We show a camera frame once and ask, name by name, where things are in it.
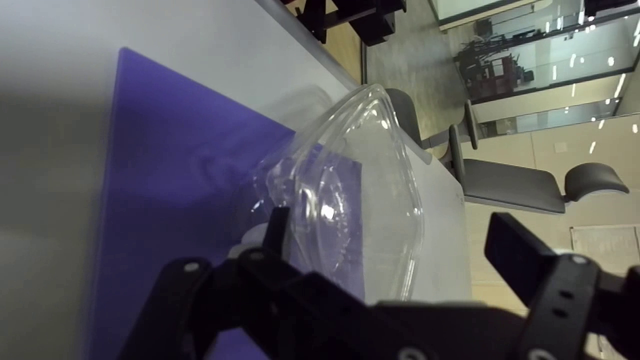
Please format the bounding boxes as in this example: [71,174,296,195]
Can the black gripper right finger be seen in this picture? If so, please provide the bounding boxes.
[481,209,640,360]

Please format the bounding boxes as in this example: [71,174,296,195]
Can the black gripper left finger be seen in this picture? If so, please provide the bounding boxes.
[118,203,315,360]

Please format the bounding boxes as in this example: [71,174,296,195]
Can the clear plastic clamshell box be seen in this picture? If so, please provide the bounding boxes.
[228,82,427,307]

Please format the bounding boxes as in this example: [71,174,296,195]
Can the grey office chair with headrest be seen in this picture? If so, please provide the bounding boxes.
[443,122,632,215]

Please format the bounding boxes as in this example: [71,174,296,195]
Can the purple mat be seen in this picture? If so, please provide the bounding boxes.
[78,45,367,360]

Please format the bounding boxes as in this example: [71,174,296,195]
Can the black furniture legs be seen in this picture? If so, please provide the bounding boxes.
[277,0,408,48]

